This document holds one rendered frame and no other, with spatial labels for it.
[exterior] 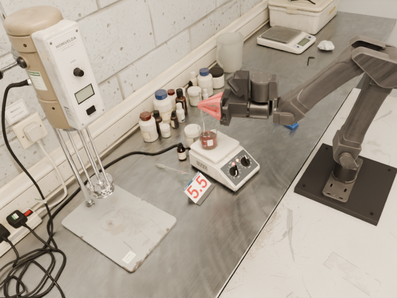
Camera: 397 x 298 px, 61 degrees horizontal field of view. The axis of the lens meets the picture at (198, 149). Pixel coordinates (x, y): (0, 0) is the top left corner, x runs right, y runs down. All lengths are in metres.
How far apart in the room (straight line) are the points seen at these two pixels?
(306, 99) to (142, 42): 0.70
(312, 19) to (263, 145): 0.95
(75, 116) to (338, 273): 0.71
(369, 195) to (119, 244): 0.73
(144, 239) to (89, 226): 0.18
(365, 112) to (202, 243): 0.54
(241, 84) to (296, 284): 0.51
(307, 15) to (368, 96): 1.13
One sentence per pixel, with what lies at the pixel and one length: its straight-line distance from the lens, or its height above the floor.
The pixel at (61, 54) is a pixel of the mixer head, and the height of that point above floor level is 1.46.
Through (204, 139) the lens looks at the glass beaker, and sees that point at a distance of 1.05.
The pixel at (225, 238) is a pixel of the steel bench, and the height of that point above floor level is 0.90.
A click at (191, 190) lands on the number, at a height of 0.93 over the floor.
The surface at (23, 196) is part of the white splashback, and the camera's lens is 1.16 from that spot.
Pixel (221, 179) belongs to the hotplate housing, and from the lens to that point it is 1.07.
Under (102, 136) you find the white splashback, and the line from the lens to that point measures 1.26.
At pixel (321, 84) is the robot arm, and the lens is 0.89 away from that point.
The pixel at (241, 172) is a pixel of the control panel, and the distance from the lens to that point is 1.08.
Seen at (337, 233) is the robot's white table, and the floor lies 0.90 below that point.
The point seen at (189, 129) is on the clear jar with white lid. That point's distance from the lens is 1.19.
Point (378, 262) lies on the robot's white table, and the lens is 1.00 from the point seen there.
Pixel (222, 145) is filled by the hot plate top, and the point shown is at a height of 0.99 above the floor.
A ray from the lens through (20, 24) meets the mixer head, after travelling 0.68.
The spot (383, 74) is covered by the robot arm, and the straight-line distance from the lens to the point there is 0.87.
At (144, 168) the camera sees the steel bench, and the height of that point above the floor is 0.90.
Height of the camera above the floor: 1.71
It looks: 42 degrees down
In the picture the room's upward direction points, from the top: 7 degrees counter-clockwise
